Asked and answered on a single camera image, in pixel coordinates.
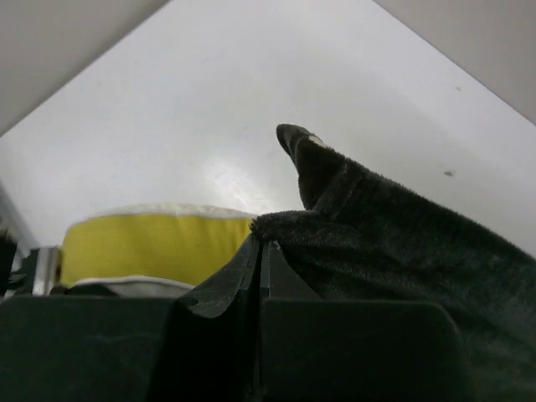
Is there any white pillow yellow edge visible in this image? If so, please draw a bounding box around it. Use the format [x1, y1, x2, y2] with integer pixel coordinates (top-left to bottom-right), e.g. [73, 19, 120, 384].
[59, 203, 255, 297]

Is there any black beige patterned pillowcase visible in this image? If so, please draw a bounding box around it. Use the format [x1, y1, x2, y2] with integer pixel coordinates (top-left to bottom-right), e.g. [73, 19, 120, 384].
[251, 124, 535, 401]

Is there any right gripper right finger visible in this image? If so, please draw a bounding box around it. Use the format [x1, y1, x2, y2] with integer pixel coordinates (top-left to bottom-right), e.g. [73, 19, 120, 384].
[260, 243, 477, 401]

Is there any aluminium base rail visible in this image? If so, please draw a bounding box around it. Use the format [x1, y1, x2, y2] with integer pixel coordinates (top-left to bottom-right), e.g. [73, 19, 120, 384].
[0, 179, 64, 302]

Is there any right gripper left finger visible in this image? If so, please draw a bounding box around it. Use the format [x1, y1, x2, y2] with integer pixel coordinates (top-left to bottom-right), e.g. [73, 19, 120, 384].
[1, 238, 262, 401]

